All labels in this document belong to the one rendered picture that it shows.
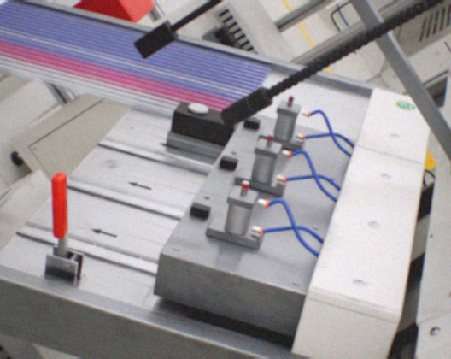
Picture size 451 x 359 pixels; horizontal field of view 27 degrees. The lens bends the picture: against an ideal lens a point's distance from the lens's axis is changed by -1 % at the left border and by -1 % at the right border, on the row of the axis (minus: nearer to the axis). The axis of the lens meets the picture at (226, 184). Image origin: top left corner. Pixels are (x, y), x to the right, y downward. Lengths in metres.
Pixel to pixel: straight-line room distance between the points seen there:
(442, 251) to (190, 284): 0.22
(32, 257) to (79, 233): 0.07
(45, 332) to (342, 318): 0.27
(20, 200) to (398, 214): 0.79
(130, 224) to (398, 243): 0.28
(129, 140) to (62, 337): 0.35
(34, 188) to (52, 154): 0.93
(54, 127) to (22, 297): 1.66
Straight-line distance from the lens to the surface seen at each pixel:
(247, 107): 0.80
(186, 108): 1.15
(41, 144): 2.55
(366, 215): 0.93
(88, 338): 0.87
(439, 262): 0.84
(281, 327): 0.85
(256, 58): 1.44
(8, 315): 0.89
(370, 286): 0.82
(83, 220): 0.98
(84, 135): 2.49
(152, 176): 1.08
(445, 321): 0.76
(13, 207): 1.56
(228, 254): 0.85
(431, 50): 2.21
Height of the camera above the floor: 1.57
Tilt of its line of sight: 26 degrees down
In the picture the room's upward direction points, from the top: 62 degrees clockwise
